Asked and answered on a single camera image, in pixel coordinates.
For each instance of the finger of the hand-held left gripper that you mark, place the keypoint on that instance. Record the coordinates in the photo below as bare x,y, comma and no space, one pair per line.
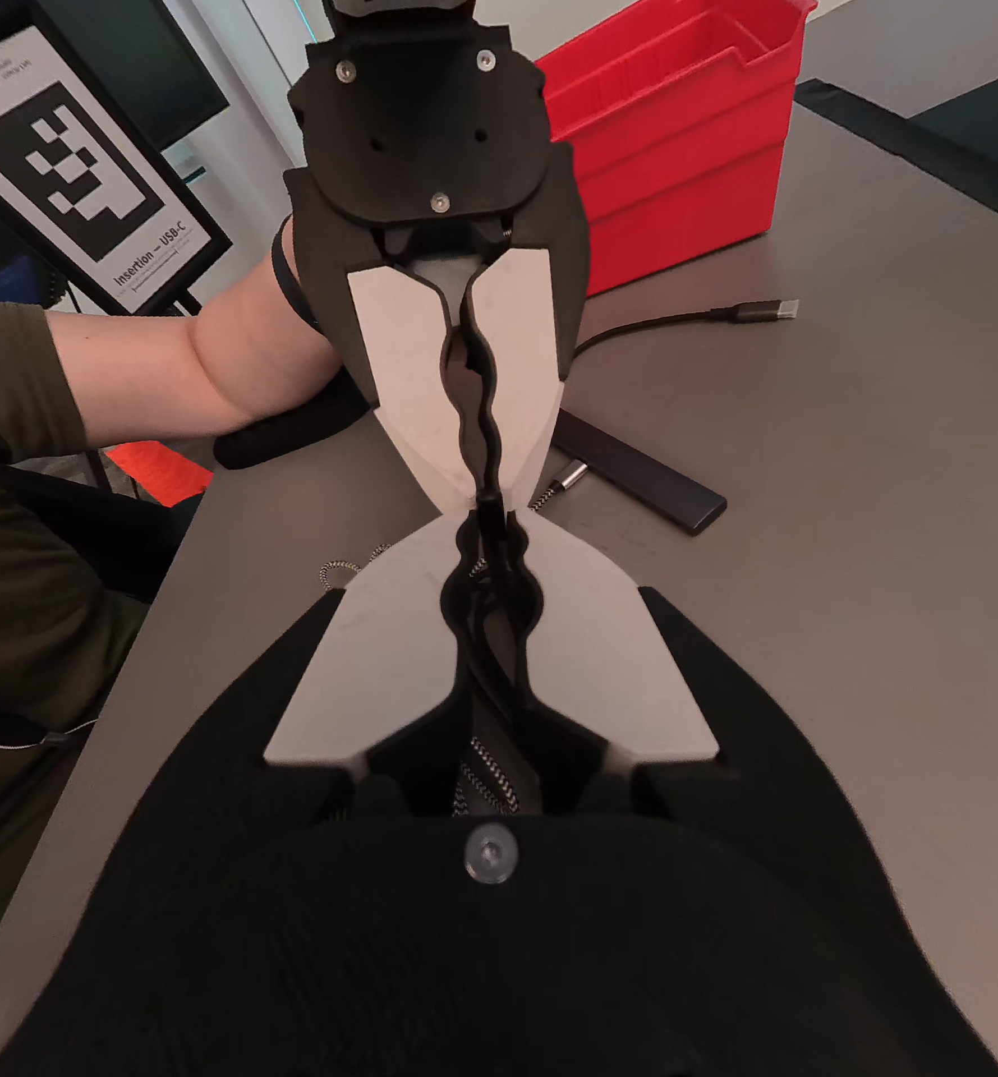
381,656
608,656

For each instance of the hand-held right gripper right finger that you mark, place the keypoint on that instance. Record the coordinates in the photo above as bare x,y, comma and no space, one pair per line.
524,336

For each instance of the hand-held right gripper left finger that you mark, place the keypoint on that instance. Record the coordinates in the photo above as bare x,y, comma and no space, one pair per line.
402,362

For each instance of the dark grey usb hub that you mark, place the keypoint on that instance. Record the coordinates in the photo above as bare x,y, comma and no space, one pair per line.
650,479

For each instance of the person's left forearm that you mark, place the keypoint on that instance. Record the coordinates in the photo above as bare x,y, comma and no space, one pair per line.
170,370

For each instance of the large red plastic bin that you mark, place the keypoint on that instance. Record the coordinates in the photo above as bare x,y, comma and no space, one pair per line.
675,151

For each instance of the orange ridged item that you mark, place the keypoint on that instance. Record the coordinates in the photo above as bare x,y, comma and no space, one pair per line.
162,471

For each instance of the black monitor screen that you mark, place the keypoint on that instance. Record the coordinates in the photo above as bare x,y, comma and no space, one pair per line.
154,67

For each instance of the fiducial tag sign board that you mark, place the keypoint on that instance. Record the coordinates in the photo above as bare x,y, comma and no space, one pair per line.
86,168

